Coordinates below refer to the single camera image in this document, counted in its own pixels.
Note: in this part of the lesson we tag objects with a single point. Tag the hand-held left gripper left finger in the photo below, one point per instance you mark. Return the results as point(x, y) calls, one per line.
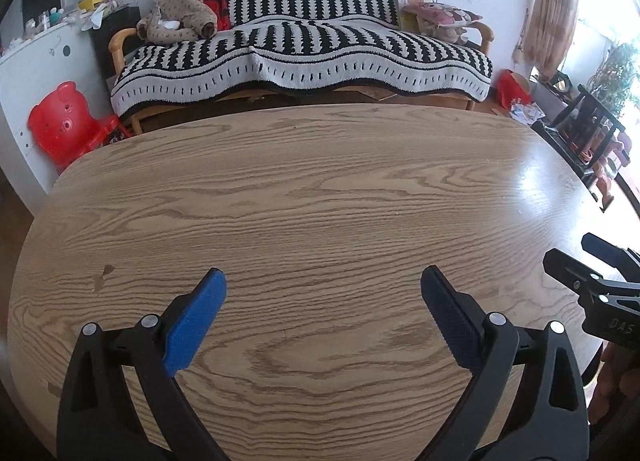
point(195, 321)

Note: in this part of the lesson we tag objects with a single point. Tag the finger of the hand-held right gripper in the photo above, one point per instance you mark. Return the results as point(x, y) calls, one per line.
point(570, 268)
point(610, 251)

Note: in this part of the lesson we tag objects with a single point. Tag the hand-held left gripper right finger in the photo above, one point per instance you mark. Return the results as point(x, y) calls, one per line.
point(450, 311)

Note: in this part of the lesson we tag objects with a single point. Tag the person's right hand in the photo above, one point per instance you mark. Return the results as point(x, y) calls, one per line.
point(612, 381)

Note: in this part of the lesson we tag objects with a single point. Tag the black wooden chair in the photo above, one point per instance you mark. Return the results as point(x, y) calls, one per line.
point(580, 141)

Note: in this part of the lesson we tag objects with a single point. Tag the scattered papers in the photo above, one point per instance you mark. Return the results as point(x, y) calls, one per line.
point(525, 111)

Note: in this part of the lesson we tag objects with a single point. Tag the green potted plant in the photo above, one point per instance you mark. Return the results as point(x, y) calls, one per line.
point(617, 76)

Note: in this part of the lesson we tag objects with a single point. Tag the red bucket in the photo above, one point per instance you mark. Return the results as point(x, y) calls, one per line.
point(512, 88)

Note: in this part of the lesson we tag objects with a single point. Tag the red bear plastic chair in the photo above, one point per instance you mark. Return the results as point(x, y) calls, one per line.
point(60, 123)

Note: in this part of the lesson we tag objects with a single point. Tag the patterned curtain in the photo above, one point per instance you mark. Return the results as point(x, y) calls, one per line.
point(555, 6)

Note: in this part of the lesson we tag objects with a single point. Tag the white cabinet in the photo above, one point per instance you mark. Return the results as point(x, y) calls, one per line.
point(40, 86)

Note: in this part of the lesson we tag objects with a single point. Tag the wooden sofa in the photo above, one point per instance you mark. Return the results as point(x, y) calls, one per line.
point(120, 48)

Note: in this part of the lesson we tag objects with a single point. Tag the pink printed cushion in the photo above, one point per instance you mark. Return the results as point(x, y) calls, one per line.
point(440, 16)

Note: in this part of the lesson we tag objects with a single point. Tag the brown plush bear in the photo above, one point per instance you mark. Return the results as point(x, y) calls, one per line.
point(177, 18)

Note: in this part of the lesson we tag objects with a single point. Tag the black board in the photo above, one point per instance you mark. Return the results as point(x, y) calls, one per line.
point(107, 26)

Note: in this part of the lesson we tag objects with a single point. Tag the red black cloth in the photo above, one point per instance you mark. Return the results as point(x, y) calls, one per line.
point(217, 11)

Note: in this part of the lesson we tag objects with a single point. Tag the yellow box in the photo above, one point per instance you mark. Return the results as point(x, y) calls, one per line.
point(95, 1)

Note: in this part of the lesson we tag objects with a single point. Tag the small bottles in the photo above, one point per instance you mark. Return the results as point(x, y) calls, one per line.
point(42, 21)

